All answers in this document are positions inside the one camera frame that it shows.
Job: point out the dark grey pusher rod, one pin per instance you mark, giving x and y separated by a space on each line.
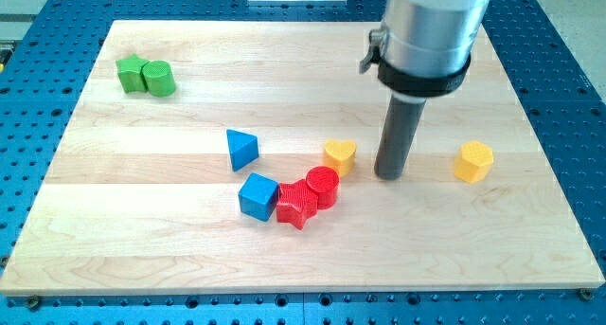
399 129

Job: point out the yellow heart block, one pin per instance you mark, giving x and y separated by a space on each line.
339 155

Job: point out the red star block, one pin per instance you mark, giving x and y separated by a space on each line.
296 203

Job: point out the green star block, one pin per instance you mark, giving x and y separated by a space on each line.
129 72

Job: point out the black clamp band with lever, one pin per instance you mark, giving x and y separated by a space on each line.
404 83

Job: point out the yellow hexagon block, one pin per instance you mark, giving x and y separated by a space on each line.
473 161

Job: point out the red cylinder block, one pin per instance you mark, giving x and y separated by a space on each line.
324 183

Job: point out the blue triangle block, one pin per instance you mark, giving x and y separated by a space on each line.
242 147

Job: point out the blue cube block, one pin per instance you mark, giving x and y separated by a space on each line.
258 197

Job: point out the light wooden board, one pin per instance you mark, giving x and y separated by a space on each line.
140 197

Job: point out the green cylinder block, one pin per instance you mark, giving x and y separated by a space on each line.
159 78

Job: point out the blue perforated metal table plate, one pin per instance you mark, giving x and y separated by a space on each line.
49 67

